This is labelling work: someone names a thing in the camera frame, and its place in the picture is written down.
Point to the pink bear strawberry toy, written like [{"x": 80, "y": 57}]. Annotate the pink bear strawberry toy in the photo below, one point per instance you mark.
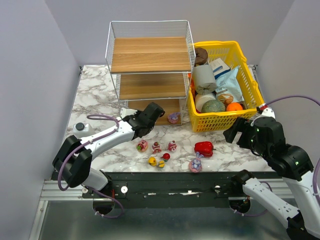
[{"x": 156, "y": 148}]

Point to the red strawberry toy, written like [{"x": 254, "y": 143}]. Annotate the red strawberry toy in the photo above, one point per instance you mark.
[{"x": 166, "y": 157}]

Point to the white bottle grey cap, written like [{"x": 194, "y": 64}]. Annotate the white bottle grey cap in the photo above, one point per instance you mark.
[{"x": 81, "y": 130}]

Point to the orange fruit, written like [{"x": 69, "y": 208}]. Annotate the orange fruit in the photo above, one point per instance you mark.
[{"x": 234, "y": 106}]

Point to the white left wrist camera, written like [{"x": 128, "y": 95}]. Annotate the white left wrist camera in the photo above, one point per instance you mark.
[{"x": 127, "y": 112}]

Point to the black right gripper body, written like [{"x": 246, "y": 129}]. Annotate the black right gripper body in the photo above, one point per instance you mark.
[{"x": 241, "y": 133}]

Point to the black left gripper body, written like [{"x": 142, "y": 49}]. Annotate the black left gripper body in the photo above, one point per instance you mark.
[{"x": 155, "y": 111}]

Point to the green melon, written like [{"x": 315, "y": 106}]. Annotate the green melon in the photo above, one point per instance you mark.
[{"x": 213, "y": 106}]

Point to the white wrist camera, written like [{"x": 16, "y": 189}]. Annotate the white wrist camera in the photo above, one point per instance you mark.
[
  {"x": 127, "y": 112},
  {"x": 263, "y": 111}
]

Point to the pink bear cake toy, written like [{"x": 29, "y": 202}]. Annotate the pink bear cake toy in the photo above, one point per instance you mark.
[{"x": 172, "y": 146}]

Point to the brown chocolate donut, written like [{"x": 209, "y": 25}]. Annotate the brown chocolate donut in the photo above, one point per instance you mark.
[{"x": 201, "y": 56}]

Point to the yellow plastic basket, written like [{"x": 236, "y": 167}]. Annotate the yellow plastic basket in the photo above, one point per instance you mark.
[{"x": 231, "y": 53}]

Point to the purple bunny figure toy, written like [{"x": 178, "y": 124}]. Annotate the purple bunny figure toy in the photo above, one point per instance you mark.
[{"x": 174, "y": 117}]

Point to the light blue snack bag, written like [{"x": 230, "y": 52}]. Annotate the light blue snack bag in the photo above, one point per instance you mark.
[{"x": 228, "y": 89}]

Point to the grey paper roll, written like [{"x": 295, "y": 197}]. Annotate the grey paper roll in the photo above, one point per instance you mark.
[{"x": 204, "y": 79}]

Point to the purple bunny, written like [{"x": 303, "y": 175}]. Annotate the purple bunny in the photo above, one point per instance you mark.
[{"x": 195, "y": 165}]

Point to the white blue box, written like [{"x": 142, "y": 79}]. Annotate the white blue box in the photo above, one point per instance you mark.
[{"x": 219, "y": 67}]

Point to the white cylinder container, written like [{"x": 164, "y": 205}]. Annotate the white cylinder container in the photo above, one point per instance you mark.
[{"x": 201, "y": 99}]

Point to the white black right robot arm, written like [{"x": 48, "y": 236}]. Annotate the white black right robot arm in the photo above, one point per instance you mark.
[{"x": 294, "y": 166}]

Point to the white wire wooden shelf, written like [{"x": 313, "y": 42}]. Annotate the white wire wooden shelf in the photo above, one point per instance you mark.
[{"x": 151, "y": 61}]

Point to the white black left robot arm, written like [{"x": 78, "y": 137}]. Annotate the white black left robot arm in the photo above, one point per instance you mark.
[{"x": 74, "y": 158}]

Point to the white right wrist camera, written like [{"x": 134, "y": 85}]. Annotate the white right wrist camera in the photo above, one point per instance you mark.
[{"x": 263, "y": 111}]

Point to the red bell pepper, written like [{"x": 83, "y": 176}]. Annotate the red bell pepper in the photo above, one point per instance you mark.
[{"x": 204, "y": 148}]

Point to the yellow duck toy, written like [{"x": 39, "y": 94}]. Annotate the yellow duck toy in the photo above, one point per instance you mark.
[{"x": 152, "y": 161}]

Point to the pink strawberry cake toy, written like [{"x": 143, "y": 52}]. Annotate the pink strawberry cake toy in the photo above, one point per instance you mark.
[{"x": 142, "y": 146}]

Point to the aluminium frame rail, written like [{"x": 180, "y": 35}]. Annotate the aluminium frame rail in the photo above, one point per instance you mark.
[{"x": 62, "y": 215}]

